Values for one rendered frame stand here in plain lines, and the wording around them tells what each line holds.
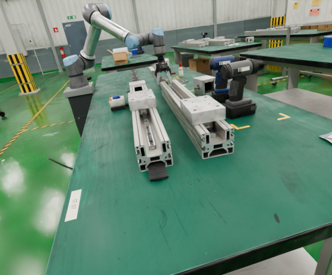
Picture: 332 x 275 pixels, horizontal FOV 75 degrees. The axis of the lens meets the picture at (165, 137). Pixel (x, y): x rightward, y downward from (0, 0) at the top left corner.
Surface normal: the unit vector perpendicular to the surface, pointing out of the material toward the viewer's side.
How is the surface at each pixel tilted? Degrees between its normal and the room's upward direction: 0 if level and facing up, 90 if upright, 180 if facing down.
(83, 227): 0
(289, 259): 0
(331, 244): 90
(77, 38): 90
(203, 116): 90
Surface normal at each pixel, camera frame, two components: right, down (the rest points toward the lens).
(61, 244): -0.12, -0.89
